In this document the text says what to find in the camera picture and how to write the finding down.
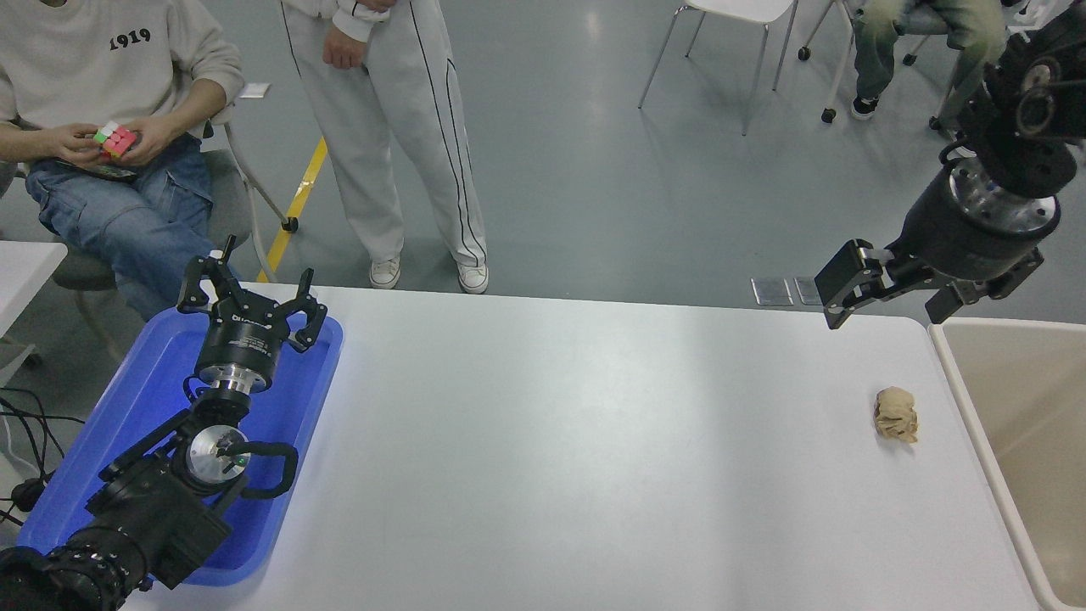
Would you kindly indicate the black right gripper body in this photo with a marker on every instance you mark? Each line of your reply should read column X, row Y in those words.
column 967, row 242

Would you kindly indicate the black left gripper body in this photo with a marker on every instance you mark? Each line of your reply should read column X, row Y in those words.
column 242, row 344

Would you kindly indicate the tan paper ball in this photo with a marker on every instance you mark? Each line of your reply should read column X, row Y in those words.
column 895, row 414

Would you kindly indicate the colourful puzzle cube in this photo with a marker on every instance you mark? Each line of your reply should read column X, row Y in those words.
column 117, row 141

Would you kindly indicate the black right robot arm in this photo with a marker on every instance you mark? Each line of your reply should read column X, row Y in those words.
column 1031, row 127

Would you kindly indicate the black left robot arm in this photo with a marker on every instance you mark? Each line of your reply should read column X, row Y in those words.
column 153, row 509

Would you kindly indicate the seated person's left hand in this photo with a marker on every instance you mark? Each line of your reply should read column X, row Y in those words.
column 157, row 134

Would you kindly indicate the seated person's right hand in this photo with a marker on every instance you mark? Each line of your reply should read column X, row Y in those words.
column 72, row 144

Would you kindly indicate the standing person's left hand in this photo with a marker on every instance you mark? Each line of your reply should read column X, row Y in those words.
column 345, row 49

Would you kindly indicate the standing person's right hand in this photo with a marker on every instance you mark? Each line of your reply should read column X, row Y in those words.
column 375, row 5

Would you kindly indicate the metal floor outlet plate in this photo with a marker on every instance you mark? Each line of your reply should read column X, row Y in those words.
column 806, row 290
column 771, row 291

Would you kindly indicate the grey chair with white legs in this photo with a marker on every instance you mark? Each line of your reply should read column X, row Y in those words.
column 233, row 212

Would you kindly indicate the blue plastic tray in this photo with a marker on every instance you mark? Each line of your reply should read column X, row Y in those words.
column 144, row 382

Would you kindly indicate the large pale bin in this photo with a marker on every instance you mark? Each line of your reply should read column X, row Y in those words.
column 1035, row 407

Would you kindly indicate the wheeled office chair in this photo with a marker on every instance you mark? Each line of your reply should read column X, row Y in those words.
column 827, row 114

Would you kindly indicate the dark phone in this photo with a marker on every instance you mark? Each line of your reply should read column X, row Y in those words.
column 106, row 172

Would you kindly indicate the standing person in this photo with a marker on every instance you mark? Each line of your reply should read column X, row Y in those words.
column 382, row 144

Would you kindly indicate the small white table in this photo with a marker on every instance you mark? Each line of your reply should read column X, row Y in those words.
column 21, row 271

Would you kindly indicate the seated person in sneakers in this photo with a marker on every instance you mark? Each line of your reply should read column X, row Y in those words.
column 878, row 42

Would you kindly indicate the seated person with cube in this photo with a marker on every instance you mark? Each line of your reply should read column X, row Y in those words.
column 85, row 72

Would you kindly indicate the white metal-legged chair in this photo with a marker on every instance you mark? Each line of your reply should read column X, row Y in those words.
column 747, row 7

